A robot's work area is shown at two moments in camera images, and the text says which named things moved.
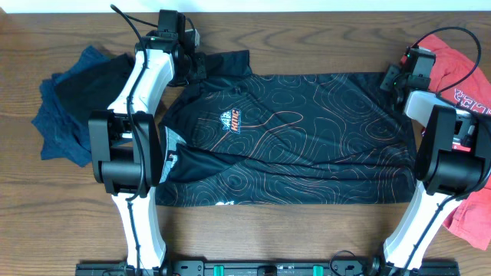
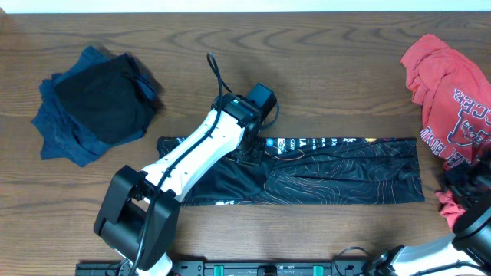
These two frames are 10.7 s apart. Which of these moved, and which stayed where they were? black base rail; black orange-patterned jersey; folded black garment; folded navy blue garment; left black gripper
Moved: black orange-patterned jersey; left black gripper
Stayed: folded black garment; folded navy blue garment; black base rail
